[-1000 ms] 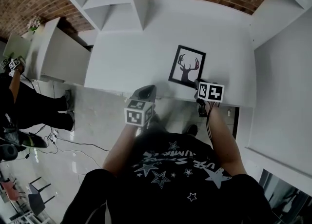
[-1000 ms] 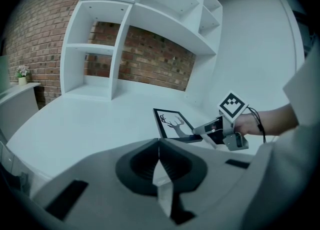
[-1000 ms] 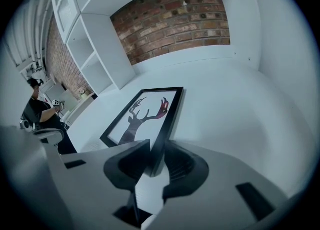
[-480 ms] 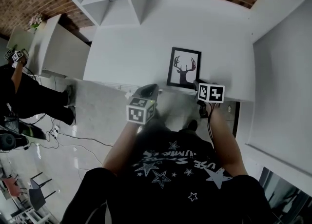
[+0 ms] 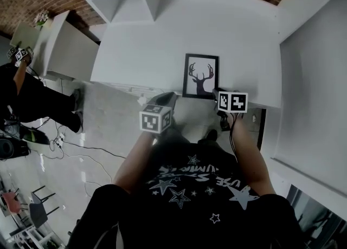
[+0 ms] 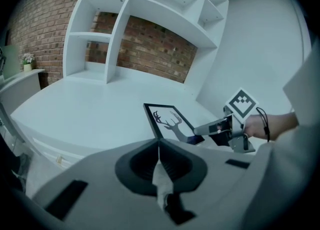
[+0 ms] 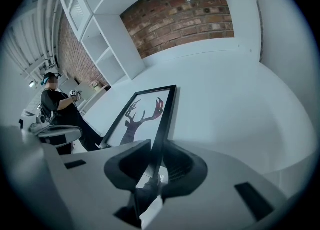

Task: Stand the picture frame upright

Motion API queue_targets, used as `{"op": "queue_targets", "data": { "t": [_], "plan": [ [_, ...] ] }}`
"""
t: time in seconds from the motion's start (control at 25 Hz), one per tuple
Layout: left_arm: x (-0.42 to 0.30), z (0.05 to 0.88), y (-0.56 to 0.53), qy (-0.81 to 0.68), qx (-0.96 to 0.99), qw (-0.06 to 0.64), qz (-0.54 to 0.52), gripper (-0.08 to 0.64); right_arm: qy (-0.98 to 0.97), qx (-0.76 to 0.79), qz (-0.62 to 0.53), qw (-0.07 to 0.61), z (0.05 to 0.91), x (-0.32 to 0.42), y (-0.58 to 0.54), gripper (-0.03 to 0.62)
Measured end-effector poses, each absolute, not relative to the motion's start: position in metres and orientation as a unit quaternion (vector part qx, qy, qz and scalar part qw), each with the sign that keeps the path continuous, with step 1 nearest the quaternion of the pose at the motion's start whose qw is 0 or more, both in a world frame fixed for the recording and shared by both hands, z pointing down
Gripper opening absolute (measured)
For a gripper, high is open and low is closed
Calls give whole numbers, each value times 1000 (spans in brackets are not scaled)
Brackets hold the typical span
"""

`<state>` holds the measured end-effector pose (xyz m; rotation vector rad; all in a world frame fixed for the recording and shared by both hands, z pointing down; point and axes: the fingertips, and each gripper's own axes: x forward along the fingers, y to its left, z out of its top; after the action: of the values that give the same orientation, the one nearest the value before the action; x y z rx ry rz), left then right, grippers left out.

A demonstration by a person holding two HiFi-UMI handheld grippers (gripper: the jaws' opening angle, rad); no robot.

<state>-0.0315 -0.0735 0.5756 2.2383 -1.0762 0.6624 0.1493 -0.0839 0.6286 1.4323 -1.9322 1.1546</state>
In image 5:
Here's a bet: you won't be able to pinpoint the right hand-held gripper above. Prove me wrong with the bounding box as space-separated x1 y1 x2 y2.
212 87 249 132

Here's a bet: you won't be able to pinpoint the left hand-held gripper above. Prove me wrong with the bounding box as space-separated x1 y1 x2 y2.
139 92 178 135

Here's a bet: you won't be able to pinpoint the framed deer silhouette picture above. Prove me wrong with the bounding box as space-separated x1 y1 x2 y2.
182 53 220 100

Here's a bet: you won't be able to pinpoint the person's left forearm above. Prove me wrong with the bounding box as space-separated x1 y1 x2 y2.
112 131 155 193

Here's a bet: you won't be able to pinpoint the person's right forearm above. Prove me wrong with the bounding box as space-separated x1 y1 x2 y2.
230 112 277 197

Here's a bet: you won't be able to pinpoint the person's left shoe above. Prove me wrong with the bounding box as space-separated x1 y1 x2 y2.
169 122 192 145

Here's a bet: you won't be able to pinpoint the person's shoe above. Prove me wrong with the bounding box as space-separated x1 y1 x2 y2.
169 122 192 145
205 129 219 142

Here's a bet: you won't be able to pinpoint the person's right shoe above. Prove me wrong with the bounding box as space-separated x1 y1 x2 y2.
205 129 219 142

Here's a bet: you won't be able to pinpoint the white side table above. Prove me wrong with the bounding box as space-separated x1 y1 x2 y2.
10 10 100 81

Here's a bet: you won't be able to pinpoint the white power strip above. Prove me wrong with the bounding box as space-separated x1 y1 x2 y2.
53 133 66 148

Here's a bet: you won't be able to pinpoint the person's black star-print shirt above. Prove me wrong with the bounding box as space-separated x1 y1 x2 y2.
66 136 301 249

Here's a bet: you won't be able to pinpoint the black green bag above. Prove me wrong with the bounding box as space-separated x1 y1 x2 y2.
20 127 51 145

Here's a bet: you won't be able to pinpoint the small potted pink flowers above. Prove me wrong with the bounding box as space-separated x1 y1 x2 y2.
34 9 50 28

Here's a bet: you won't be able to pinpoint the dark glass window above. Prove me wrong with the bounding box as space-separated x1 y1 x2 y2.
286 184 347 249

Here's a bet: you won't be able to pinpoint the black chair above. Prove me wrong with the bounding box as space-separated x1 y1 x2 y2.
29 185 60 228

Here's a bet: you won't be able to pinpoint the pink chair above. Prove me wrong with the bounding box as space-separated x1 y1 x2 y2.
1 190 23 214

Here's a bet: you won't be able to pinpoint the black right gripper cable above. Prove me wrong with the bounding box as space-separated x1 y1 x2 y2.
229 112 243 159

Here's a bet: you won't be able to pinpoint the long black floor cable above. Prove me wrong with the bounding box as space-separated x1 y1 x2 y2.
62 139 127 159

